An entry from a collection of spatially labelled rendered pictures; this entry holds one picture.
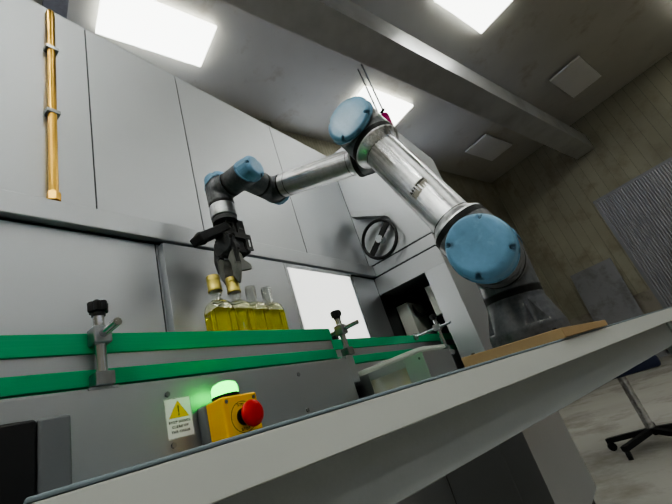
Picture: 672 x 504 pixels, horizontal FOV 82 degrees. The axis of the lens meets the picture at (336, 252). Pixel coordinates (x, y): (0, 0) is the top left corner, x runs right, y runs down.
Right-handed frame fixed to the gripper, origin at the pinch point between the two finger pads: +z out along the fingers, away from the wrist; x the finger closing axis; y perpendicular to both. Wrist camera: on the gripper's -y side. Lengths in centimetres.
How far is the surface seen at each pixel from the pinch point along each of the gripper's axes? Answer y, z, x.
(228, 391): -23.3, 32.0, -21.3
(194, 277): -2.7, -6.6, 11.9
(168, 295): -10.9, -0.8, 12.5
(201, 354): -21.9, 23.3, -13.7
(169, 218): -5.8, -27.6, 14.9
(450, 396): -22, 43, -57
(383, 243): 103, -32, 3
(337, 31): 247, -351, 28
